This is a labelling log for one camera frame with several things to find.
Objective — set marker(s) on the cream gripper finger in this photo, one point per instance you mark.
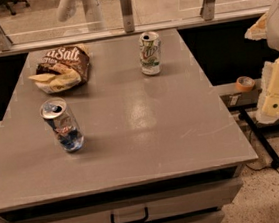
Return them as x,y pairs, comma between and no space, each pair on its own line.
268,102
258,30

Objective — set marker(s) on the redbull can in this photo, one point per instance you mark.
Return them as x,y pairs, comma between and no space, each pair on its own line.
57,114

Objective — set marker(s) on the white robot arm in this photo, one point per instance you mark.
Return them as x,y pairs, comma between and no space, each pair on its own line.
267,27

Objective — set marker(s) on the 7up can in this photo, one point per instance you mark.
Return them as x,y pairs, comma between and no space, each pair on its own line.
150,53

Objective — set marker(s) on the orange tape roll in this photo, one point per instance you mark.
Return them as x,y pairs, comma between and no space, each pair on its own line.
245,84

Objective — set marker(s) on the black table leg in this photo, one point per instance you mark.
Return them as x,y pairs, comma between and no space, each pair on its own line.
254,128

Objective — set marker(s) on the brown sea salt chip bag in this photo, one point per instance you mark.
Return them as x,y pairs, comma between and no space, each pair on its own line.
62,68

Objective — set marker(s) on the black office chair base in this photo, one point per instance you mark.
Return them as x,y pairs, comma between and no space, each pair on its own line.
7,4

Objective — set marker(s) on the upper drawer with black handle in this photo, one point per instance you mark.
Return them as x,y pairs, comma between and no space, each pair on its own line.
152,207

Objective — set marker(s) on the middle metal glass bracket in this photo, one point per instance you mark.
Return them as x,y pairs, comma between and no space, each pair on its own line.
128,18

